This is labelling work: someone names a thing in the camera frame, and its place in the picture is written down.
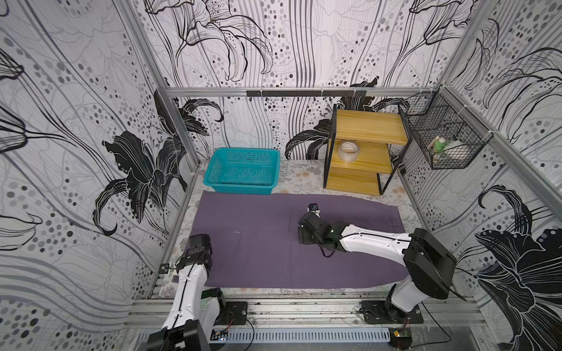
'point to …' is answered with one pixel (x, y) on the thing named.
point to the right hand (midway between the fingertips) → (308, 230)
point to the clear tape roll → (348, 151)
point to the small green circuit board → (219, 336)
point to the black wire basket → (448, 137)
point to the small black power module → (400, 338)
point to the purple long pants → (255, 241)
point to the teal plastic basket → (243, 170)
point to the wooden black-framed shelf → (364, 148)
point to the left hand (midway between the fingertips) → (200, 266)
